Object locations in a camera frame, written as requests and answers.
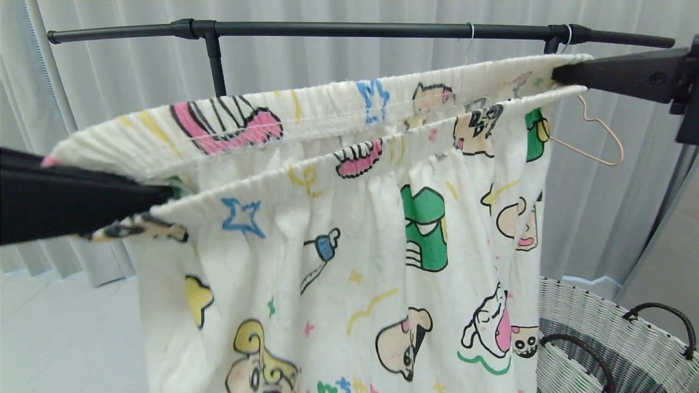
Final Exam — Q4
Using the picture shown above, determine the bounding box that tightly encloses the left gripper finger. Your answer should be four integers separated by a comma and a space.
0, 183, 175, 246
0, 147, 140, 186

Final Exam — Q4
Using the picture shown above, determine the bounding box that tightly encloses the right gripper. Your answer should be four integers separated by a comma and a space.
669, 34, 699, 146

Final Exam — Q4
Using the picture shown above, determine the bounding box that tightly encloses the pink clothes hanger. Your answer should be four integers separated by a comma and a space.
549, 25, 625, 167
463, 23, 476, 66

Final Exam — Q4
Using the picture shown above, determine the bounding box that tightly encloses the cream printed garment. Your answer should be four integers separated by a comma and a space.
41, 53, 594, 393

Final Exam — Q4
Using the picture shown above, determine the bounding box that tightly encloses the white laundry basket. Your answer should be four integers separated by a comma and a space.
537, 277, 699, 393

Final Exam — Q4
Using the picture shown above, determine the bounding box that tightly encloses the black clothes rack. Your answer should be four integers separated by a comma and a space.
46, 18, 676, 98

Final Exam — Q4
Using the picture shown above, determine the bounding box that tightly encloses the white curtain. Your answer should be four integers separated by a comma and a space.
0, 0, 699, 289

